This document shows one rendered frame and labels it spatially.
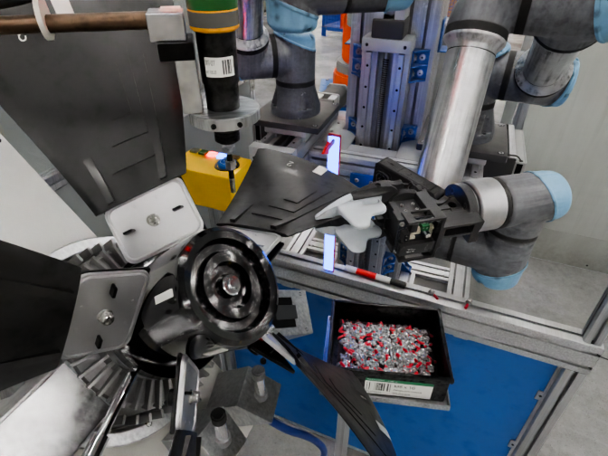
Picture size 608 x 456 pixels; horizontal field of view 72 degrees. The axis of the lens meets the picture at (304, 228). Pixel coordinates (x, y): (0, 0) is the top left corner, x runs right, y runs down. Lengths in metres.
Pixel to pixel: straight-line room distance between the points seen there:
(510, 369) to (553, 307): 1.35
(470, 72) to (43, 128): 0.58
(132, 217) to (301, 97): 0.87
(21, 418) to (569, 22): 0.82
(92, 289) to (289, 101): 0.97
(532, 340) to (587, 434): 1.04
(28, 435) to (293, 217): 0.36
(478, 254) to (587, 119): 1.64
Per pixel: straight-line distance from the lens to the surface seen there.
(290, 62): 1.24
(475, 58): 0.74
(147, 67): 0.51
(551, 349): 0.99
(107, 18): 0.42
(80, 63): 0.52
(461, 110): 0.72
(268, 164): 0.69
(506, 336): 0.98
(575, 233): 2.56
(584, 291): 2.57
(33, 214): 0.67
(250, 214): 0.56
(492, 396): 1.16
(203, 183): 0.95
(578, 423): 2.00
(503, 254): 0.70
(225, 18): 0.40
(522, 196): 0.65
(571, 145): 2.33
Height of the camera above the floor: 1.50
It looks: 36 degrees down
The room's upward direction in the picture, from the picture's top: straight up
